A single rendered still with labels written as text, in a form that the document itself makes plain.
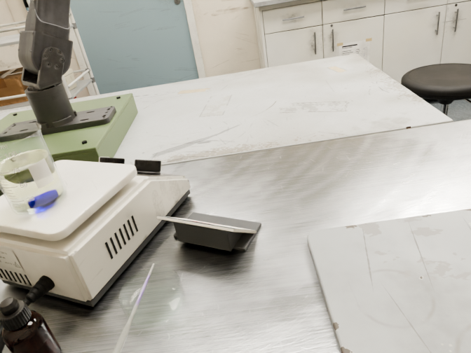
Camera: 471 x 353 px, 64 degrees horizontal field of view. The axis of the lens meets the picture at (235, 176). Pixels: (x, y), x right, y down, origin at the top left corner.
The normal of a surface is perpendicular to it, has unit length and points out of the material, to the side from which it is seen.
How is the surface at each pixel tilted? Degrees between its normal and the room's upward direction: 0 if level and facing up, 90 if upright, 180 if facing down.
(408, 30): 90
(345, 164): 0
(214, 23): 90
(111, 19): 90
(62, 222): 0
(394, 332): 0
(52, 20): 75
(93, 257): 90
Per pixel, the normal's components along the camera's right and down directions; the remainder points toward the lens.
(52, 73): 0.71, 0.26
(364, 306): -0.15, -0.85
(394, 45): 0.04, 0.50
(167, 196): 0.92, 0.07
